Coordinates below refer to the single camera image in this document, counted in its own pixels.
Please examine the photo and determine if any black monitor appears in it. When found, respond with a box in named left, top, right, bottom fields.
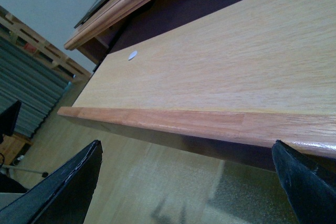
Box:
left=1, top=100, right=22, bottom=140

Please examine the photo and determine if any wooden desk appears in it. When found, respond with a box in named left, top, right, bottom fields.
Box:
left=64, top=0, right=151, bottom=51

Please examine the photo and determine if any wooden keyboard tray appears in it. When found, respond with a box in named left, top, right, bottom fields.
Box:
left=58, top=0, right=335, bottom=163

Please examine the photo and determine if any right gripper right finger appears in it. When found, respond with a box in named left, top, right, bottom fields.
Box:
left=271, top=140, right=335, bottom=223

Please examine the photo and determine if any wooden slatted rack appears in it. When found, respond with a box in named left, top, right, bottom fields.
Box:
left=1, top=7, right=91, bottom=82

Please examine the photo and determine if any grey corrugated shutter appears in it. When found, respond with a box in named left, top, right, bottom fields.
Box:
left=1, top=38, right=69, bottom=137

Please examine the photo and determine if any white round sticker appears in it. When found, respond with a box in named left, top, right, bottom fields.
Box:
left=128, top=50, right=138, bottom=61

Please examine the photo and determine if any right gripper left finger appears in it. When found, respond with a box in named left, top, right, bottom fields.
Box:
left=1, top=140, right=102, bottom=223

